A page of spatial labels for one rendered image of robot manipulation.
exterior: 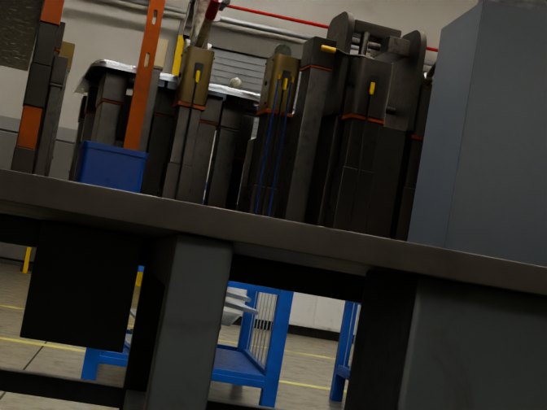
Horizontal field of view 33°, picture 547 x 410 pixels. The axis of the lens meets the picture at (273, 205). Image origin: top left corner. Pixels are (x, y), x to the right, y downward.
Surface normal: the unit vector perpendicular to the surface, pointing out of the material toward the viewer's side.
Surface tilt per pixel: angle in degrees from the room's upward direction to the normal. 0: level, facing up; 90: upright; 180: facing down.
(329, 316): 90
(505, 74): 90
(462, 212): 90
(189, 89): 90
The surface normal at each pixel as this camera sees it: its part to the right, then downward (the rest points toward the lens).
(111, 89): 0.29, -0.02
